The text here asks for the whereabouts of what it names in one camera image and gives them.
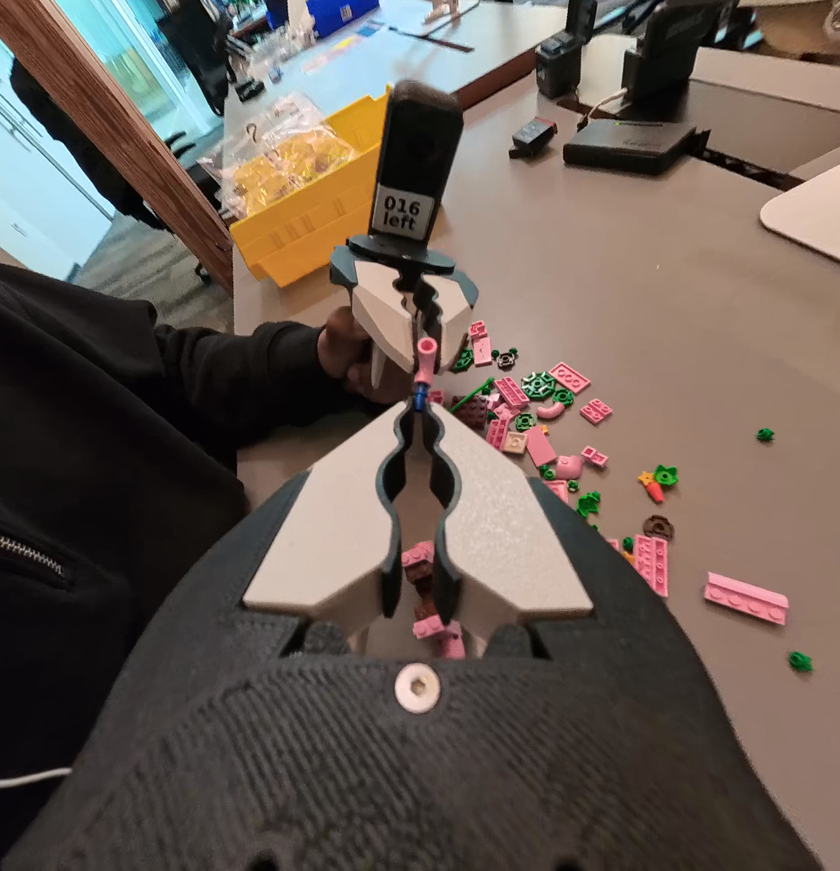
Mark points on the person's left hand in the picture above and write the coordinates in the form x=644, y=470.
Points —
x=345, y=354

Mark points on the blue toy pin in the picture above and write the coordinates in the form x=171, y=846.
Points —
x=420, y=396

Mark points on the blue plastic bin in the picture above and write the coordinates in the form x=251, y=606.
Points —
x=345, y=15

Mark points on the clear bag of yellow pieces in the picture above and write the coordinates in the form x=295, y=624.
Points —
x=277, y=150

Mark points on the black charging stand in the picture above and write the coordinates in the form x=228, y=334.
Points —
x=665, y=61
x=563, y=54

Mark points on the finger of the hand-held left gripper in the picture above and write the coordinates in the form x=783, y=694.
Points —
x=452, y=333
x=382, y=306

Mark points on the pink and brown brick assembly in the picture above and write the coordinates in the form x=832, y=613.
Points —
x=426, y=565

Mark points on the flat black box device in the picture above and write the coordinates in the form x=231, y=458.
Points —
x=631, y=144

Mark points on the pink studded plate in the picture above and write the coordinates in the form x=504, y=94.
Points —
x=651, y=565

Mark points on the person's left forearm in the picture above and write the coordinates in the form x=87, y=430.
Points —
x=249, y=381

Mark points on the small black and red device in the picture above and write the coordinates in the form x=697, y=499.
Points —
x=532, y=136

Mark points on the white laptop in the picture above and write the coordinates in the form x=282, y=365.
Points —
x=818, y=211

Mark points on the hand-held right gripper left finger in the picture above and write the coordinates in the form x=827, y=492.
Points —
x=324, y=537

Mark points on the long pink slope brick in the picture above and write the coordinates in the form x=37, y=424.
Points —
x=746, y=599

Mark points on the wooden post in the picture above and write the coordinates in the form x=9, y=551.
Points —
x=120, y=115

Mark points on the yellow plastic bin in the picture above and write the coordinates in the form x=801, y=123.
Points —
x=304, y=218

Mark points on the pink toy connector piece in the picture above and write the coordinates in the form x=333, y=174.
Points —
x=427, y=357

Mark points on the person's black jacket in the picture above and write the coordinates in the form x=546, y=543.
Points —
x=86, y=510

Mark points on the brown round toy piece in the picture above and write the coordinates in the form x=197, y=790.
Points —
x=658, y=527

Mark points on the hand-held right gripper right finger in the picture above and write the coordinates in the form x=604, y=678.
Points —
x=508, y=544

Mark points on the toy carrot piece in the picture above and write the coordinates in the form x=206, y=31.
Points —
x=658, y=482

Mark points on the pile of small toy bricks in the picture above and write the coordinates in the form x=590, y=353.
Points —
x=529, y=422

